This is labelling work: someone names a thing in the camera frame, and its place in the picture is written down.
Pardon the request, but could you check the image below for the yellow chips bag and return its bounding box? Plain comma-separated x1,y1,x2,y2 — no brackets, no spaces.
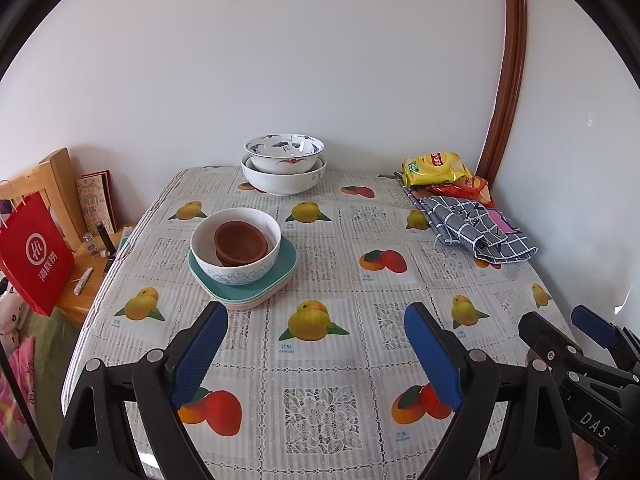
401,152,472,188

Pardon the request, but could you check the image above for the brown patterned box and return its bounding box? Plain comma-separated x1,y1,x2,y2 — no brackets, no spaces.
76,170,118,234

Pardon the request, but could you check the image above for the pink square plate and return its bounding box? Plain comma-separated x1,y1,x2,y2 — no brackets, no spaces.
212,284,285,311

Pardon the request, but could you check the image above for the large white porcelain bowl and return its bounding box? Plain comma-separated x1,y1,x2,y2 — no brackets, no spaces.
241,155,326,196

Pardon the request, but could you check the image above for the teal square plate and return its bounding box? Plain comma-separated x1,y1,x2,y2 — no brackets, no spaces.
186,237,297,304

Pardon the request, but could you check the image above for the white patterned bowl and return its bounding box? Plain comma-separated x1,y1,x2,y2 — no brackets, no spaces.
191,207,282,286

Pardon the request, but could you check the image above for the red chips bag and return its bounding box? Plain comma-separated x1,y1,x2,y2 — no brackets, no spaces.
427,176,495,207

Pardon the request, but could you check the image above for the wooden chair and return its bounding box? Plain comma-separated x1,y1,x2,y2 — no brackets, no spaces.
1,148,107,328

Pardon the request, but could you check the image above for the grey checked cloth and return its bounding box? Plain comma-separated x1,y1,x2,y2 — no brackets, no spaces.
395,172,538,264

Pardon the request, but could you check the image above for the fruit print tablecloth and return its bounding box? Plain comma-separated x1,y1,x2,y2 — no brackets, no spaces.
62,167,542,479

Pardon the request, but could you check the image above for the brown wooden door frame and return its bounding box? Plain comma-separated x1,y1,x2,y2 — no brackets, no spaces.
476,0,528,185

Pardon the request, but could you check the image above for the large brown clay bowl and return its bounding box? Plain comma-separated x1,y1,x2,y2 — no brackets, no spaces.
214,221,268,266

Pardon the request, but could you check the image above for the right hand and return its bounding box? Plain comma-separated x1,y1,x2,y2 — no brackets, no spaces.
574,434,600,480

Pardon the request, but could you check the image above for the blue floral porcelain bowl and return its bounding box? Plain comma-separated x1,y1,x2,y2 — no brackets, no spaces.
244,133,324,174

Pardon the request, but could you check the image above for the red paper bag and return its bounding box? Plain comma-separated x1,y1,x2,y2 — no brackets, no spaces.
1,193,75,316

